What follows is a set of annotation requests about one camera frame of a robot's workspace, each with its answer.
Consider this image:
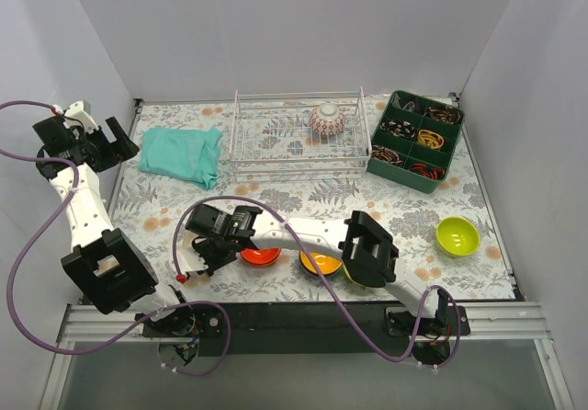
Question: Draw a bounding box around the lime green bowl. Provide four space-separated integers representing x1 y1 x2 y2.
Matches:
435 217 481 257
343 265 354 282

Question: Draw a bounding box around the blue patterned bowl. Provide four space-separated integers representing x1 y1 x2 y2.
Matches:
310 103 345 137

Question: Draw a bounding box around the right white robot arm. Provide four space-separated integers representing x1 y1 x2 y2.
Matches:
185 204 461 336

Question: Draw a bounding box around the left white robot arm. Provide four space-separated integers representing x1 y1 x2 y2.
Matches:
33 116 196 336

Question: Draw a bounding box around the red orange bowl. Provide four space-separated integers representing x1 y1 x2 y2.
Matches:
240 248 281 268

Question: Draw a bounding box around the teal cloth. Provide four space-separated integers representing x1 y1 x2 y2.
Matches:
138 127 222 189

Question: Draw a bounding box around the yellow orange bowl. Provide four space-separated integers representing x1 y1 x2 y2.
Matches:
300 252 343 276

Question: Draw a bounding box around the green compartment organizer tray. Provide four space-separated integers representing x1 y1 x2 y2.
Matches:
367 90 466 194

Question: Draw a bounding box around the floral table mat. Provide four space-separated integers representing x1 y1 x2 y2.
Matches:
110 102 516 302

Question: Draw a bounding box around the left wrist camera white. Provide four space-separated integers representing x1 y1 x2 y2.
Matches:
52 100 99 134

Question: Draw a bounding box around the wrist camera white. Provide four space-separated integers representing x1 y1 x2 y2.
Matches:
176 232 208 278
52 100 99 134

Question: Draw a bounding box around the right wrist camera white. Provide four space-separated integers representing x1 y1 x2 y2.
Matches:
176 232 208 278

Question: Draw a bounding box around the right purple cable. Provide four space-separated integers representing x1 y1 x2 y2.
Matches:
170 196 460 370

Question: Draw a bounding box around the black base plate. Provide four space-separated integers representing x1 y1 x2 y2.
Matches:
141 299 474 359

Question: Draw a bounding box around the white wire dish rack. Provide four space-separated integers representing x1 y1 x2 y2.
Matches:
229 89 371 182

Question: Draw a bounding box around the aluminium frame rail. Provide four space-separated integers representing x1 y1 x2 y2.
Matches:
41 302 573 409

